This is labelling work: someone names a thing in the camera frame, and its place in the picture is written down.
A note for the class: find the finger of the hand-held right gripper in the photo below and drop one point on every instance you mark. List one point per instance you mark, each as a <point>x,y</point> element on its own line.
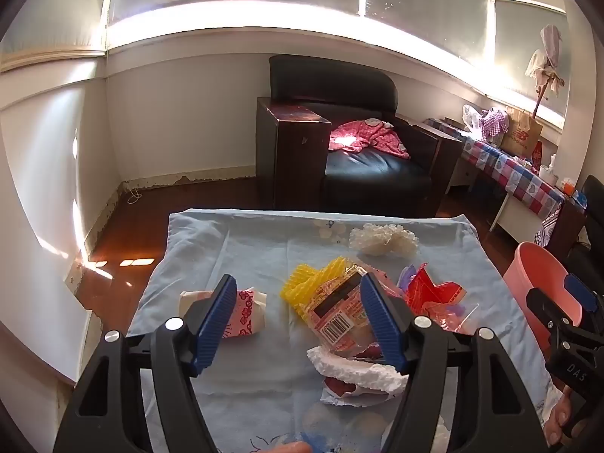
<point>547,306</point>
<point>581,293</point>

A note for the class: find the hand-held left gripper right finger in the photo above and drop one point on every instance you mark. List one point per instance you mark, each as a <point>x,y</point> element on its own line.
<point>384,325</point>

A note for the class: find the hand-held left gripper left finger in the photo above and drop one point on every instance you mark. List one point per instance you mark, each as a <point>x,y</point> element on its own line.
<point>214,325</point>

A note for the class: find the pink floral paper packet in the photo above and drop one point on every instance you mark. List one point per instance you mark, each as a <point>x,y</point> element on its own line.
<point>245,311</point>

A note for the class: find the pink plastic bucket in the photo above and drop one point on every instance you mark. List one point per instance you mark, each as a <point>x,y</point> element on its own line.
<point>528,278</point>

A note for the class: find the clear printed snack wrapper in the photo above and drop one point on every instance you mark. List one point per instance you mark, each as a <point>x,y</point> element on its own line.
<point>337,311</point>

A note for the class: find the purple wrapper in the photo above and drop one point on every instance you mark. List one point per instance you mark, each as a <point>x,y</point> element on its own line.
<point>406,279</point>

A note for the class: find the white foam strip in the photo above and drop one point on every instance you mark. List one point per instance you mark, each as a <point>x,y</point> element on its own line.
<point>354,370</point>

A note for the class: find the red plastic wrapper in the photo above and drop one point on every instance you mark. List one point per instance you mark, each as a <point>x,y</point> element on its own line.
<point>432,295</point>

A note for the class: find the red white wrapper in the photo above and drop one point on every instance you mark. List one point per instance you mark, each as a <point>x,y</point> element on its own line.
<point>342,390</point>

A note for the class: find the white foam fruit net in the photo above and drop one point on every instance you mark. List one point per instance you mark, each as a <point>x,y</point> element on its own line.
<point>382,240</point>

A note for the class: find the person's right hand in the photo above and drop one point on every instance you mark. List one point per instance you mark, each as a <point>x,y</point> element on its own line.
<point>561,410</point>

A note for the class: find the light blue cloth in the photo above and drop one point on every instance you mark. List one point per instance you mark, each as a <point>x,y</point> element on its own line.
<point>264,255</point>

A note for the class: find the white desk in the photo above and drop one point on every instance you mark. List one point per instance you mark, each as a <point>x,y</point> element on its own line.
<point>514,219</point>

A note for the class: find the blue packet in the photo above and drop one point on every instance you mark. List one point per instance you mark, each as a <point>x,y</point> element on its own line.
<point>581,198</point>

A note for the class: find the black leather armchair wooden arms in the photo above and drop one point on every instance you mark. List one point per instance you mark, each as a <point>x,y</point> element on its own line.
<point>368,170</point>
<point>592,188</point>

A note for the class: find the orange tissue box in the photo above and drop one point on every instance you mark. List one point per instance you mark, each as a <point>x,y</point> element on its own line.
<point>567,186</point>

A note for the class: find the small red bag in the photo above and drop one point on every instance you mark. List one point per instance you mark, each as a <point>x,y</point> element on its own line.
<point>537,153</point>

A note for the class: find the checked tablecloth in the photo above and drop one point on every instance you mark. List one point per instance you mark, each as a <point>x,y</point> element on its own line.
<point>495,163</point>

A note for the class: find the brown paper bag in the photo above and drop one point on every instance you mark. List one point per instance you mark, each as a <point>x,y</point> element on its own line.
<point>519,134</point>

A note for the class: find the pink patterned garment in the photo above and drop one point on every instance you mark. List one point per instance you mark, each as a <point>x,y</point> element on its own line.
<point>373,137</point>

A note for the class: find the purple checked cloth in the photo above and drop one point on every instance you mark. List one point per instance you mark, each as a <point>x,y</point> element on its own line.
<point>493,120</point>

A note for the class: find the white plastic bag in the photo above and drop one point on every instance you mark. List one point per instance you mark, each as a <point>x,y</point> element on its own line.
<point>472,115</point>

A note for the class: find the coat stand with clothes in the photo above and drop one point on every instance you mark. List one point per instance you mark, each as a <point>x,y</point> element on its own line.
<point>549,40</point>

